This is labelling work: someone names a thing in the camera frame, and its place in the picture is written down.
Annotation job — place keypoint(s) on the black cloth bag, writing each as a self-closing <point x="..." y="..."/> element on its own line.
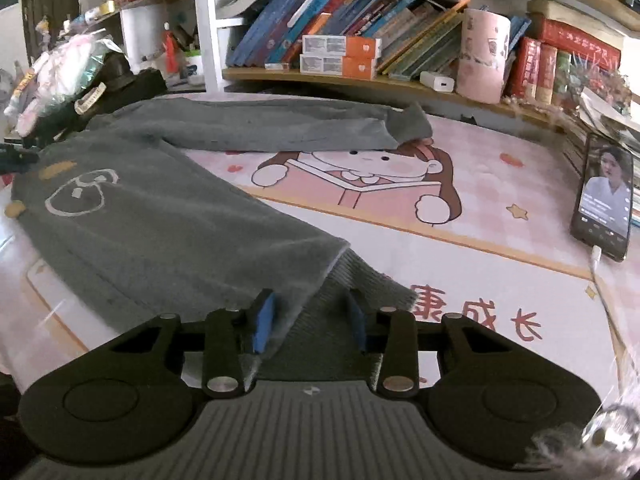
<point x="145" y="87"/>

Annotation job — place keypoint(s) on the orange white carton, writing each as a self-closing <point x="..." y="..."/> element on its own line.
<point x="330" y="45"/>
<point x="330" y="66"/>

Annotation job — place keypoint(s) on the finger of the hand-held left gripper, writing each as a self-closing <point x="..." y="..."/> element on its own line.
<point x="15" y="156"/>

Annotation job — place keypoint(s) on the black smartphone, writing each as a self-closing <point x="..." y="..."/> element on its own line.
<point x="602" y="200"/>

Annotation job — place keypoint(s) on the pink cartoon cup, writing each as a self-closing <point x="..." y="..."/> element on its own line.
<point x="482" y="55"/>

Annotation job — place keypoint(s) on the row of upright books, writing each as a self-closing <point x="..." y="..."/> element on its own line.
<point x="540" y="72"/>

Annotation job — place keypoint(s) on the thick red book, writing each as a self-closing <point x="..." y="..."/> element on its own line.
<point x="575" y="40"/>

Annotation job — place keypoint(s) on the pink checked cartoon desk mat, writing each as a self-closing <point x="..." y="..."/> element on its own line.
<point x="450" y="210"/>

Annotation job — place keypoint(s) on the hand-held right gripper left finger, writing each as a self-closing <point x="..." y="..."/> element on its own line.
<point x="262" y="322"/>

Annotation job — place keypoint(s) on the red tassel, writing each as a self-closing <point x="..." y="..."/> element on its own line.
<point x="171" y="52"/>

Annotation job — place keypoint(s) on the plastic bag pile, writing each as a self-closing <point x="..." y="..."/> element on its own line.
<point x="65" y="70"/>

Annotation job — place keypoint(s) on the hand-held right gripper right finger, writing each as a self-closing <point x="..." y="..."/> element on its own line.
<point x="357" y="322"/>

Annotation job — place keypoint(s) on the row of leaning blue books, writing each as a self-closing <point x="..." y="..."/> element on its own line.
<point x="280" y="25"/>

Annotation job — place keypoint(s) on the white wooden bookshelf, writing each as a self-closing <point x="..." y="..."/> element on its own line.
<point x="205" y="25"/>

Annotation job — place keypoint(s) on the white green jar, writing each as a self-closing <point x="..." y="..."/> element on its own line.
<point x="195" y="67"/>

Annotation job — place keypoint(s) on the grey sweater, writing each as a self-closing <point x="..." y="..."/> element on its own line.
<point x="150" y="220"/>

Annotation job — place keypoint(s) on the pink dried flower bunch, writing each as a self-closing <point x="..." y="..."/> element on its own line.
<point x="595" y="82"/>

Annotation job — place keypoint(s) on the thick black cover book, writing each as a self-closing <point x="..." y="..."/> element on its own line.
<point x="245" y="4"/>

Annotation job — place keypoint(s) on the grey fluffy charm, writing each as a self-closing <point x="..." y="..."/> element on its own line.
<point x="575" y="450"/>

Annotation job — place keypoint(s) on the white charger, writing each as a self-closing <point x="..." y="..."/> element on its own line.
<point x="437" y="81"/>

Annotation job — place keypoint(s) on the dark door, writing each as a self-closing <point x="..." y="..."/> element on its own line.
<point x="50" y="5"/>

